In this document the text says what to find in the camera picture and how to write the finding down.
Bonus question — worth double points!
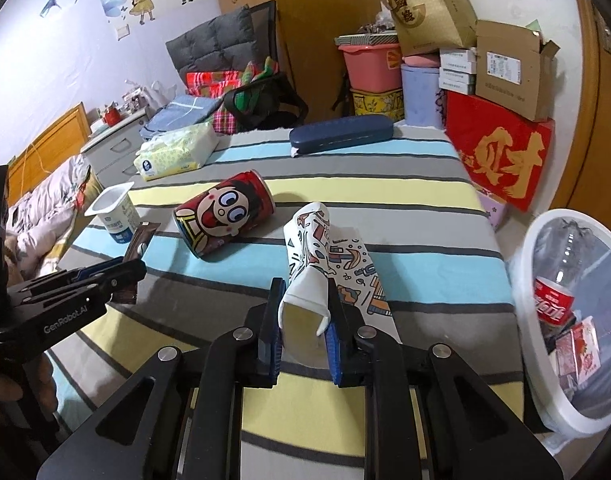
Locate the wooden door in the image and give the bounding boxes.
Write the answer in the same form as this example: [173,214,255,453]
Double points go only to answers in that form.
[550,0,611,241]

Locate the red gift box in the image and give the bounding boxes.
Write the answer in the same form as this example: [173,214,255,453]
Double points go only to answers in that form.
[444,90,556,213]

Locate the white yogurt cup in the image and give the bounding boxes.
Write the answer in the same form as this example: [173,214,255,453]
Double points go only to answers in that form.
[85,183,142,245]

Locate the pink plastic tub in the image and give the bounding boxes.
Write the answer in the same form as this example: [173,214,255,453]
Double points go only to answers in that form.
[338,42,403,92]

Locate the grey nightstand with drawers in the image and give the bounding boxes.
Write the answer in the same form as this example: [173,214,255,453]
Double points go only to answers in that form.
[80,107,151,186]

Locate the blue folded cloth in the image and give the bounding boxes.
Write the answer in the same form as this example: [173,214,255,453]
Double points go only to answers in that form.
[139,95,223,138]

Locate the yellow patterned box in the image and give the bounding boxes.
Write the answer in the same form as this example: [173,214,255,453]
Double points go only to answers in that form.
[349,87,405,123]

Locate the blue glasses case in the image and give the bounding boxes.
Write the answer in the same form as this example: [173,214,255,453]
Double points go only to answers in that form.
[289,114,393,157]

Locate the wooden headboard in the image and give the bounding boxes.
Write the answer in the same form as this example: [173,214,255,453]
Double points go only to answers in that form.
[8,102,92,206]

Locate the person's left hand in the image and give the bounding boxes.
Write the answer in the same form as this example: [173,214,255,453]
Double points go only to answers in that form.
[0,352,53,431]

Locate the brown snack wrapper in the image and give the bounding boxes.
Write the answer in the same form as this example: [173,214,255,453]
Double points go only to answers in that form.
[110,221,161,304]

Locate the pale floral box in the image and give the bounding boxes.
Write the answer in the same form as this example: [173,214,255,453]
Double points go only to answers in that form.
[478,187,509,231]

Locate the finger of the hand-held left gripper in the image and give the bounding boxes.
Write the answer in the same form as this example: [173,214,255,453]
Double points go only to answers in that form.
[8,257,126,296]
[22,259,147,308]

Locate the yellow tissue pack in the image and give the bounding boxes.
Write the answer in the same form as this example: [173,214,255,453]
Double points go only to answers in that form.
[134,122,221,182]

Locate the clear red-label plastic bottle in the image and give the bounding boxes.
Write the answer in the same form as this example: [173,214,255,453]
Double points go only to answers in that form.
[533,220,601,331]

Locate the striped flat box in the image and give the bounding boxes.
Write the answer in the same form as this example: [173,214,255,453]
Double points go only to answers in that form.
[334,30,400,47]

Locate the purple storage bin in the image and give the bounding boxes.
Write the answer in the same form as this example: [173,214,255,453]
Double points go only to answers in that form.
[400,55,446,128]

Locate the pale floral bed blanket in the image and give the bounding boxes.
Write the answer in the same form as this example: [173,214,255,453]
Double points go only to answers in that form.
[2,152,106,278]

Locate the grey quilted chair cushion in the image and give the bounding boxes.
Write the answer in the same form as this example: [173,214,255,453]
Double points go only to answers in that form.
[165,5,258,78]

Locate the red plaid cloth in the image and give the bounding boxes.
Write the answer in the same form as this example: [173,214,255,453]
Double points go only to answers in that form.
[185,55,281,136]

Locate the black office chair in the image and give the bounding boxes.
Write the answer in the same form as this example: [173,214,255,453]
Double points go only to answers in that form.
[222,0,311,133]

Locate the red cartoon face can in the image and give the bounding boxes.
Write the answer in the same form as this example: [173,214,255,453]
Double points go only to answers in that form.
[172,170,275,259]

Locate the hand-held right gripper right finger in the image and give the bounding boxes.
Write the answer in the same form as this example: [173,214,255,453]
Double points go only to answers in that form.
[325,280,566,480]

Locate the brown paper bag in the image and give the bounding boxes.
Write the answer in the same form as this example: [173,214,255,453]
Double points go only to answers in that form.
[376,0,479,58]

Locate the white trash bin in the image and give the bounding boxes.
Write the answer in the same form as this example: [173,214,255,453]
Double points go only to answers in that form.
[505,208,611,438]

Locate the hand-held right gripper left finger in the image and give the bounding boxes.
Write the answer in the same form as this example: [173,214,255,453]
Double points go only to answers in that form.
[35,277,287,480]

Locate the cardboard box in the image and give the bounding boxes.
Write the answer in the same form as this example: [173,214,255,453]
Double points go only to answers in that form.
[474,20,561,122]

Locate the striped tablecloth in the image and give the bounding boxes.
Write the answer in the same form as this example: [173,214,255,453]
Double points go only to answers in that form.
[42,125,526,480]

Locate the wooden wardrobe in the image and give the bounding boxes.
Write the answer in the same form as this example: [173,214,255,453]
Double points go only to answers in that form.
[210,0,381,116]

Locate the patterned paper cup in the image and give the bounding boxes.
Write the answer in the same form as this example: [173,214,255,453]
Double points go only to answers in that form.
[278,201,402,367]

